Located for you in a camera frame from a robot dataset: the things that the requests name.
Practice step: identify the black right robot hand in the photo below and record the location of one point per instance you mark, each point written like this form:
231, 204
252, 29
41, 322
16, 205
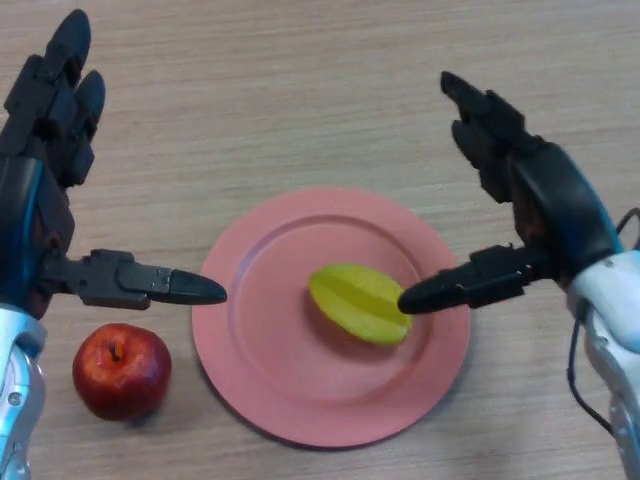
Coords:
560, 200

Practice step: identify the yellow starfruit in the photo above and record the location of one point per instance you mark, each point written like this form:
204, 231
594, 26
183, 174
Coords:
350, 300

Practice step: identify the red apple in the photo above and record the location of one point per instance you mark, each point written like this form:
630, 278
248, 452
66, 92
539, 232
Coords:
122, 375

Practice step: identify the pink round plate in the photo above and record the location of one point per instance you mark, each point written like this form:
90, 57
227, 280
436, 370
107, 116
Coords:
300, 390

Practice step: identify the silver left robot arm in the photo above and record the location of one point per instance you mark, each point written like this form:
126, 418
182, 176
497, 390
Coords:
17, 400

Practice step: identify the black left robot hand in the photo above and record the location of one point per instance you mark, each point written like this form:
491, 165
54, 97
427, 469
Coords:
30, 210

